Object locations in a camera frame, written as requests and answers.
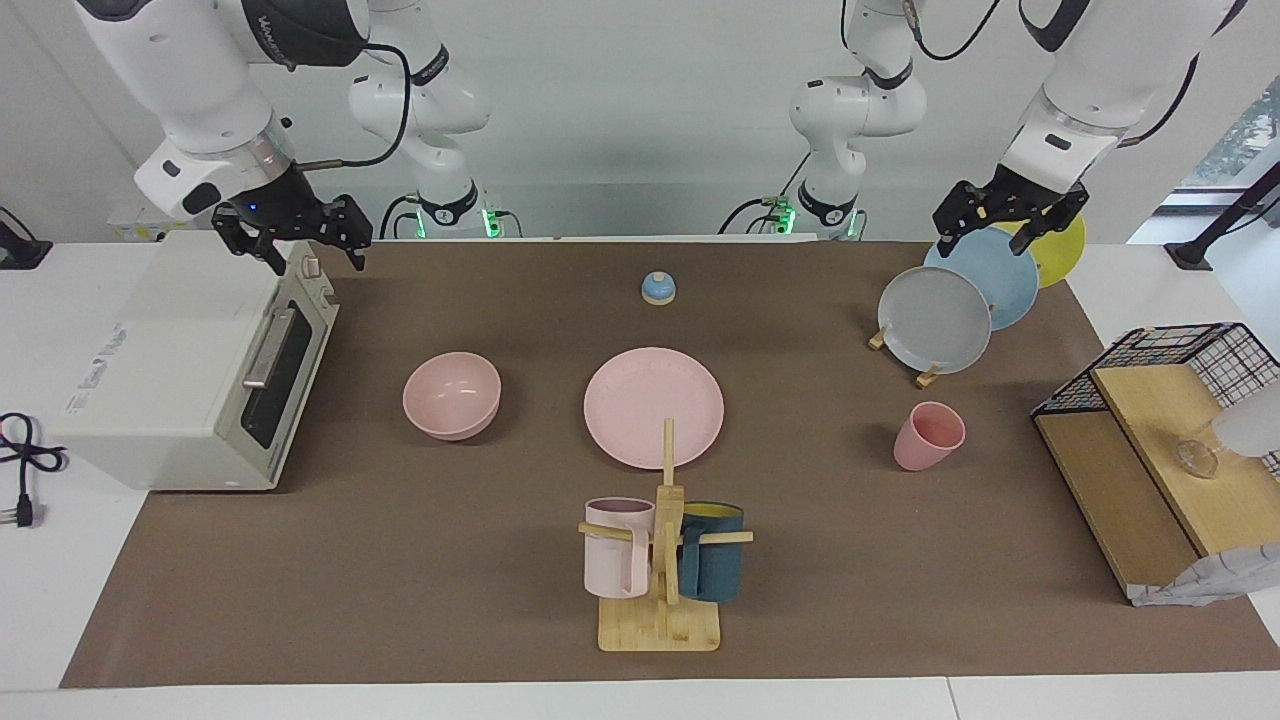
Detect pink bowl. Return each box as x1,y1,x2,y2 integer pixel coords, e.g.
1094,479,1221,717
402,351,503,442

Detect pink cup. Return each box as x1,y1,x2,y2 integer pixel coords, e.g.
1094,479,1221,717
893,402,967,472

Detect yellow plate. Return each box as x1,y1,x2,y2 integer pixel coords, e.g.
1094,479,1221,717
1005,213,1087,290

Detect light blue plate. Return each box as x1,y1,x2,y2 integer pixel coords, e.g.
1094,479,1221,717
923,228,1041,332

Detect grey plate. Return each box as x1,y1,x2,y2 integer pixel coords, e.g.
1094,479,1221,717
878,266,993,375

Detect wooden plate rack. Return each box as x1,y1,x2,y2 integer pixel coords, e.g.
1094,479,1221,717
868,320,943,389

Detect cream toaster oven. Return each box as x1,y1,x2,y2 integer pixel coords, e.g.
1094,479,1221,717
50,232,341,493

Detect clear glass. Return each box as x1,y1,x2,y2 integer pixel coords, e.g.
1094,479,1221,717
1175,437,1221,479

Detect white frosted object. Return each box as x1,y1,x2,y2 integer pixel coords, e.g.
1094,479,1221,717
1210,385,1280,461

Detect brown table mat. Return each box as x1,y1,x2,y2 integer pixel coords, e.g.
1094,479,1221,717
58,240,1280,689

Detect pink plate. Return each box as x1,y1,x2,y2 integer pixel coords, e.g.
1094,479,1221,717
583,347,726,471

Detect white patterned cloth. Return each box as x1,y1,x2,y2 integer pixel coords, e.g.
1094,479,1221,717
1130,545,1280,608

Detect dark teal mug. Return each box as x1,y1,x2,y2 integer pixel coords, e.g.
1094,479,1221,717
677,501,746,603

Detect pale pink mug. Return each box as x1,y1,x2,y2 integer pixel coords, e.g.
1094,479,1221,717
583,497,656,600

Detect wooden mug tree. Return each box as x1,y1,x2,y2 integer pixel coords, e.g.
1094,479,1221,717
578,418,754,653

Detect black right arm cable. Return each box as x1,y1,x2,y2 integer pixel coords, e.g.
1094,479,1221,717
298,40,413,173

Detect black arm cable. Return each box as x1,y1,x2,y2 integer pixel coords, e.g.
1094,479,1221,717
298,40,413,173
1118,50,1201,149

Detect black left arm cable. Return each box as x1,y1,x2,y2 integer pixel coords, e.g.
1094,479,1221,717
1118,50,1201,149

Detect wire and wood shelf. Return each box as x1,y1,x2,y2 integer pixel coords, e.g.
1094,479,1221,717
1031,322,1280,601

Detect black clamp mount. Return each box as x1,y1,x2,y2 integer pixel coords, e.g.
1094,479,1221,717
0,207,53,271

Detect black power cord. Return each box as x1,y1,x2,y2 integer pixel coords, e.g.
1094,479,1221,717
0,412,69,529

